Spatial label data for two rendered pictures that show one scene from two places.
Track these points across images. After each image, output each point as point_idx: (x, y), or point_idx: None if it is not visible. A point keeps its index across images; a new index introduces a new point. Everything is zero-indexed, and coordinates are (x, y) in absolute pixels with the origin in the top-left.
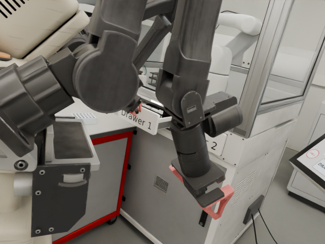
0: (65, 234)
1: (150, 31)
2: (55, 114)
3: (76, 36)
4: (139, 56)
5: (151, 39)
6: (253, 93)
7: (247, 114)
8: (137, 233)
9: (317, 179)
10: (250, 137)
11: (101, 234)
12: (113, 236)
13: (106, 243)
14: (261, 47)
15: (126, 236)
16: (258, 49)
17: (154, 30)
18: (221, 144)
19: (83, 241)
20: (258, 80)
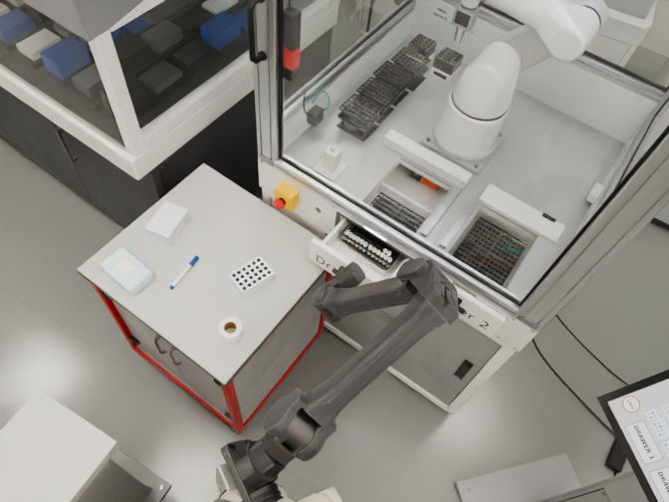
0: (263, 398)
1: (392, 298)
2: (199, 274)
3: (316, 444)
4: (369, 309)
5: (393, 304)
6: (558, 294)
7: (544, 311)
8: (352, 348)
9: (627, 451)
10: None
11: (303, 363)
12: (322, 361)
13: (316, 376)
14: (585, 249)
15: (339, 358)
16: (578, 249)
17: (399, 300)
18: (497, 328)
19: (283, 381)
20: (570, 284)
